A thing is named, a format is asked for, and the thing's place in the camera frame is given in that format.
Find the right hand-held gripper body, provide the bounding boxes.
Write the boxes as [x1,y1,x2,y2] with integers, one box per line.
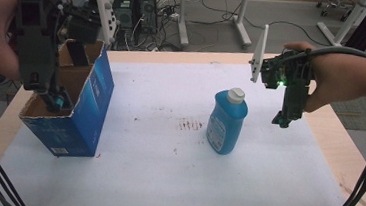
[244,22,317,123]

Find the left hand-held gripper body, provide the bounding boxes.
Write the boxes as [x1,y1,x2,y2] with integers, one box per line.
[6,0,120,100]

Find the blue cardboard box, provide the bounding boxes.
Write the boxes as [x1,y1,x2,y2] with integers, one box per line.
[15,33,119,162]

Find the blue liquid bottle white cap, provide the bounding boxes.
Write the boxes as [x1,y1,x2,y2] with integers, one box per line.
[204,84,252,158]

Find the person's right hand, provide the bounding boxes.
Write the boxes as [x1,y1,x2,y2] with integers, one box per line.
[277,38,365,118]

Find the white metal stand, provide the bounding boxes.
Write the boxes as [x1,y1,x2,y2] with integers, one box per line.
[230,0,257,51]
[173,0,194,48]
[314,0,366,51]

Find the wheeled cart base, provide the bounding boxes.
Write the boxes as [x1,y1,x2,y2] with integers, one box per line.
[314,0,357,24]

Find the black computer tower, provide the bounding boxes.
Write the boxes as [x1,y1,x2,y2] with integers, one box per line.
[132,0,160,35]
[109,0,138,31]

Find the white foam mat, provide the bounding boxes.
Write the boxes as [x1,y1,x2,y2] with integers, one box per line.
[0,41,366,206]

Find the white power strip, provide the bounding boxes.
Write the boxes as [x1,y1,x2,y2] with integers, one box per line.
[167,11,182,22]

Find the black floor cable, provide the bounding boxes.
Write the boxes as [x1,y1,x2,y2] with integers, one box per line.
[190,0,335,49]

